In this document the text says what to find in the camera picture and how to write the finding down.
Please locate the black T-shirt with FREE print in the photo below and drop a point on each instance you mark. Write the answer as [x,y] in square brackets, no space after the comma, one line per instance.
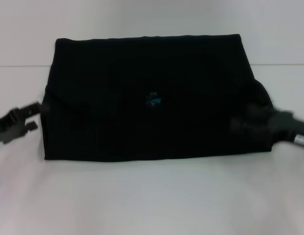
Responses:
[142,98]

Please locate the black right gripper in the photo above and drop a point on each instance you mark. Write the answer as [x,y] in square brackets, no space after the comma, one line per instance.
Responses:
[286,126]

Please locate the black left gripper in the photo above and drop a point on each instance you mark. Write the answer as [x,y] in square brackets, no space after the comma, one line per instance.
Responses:
[9,127]

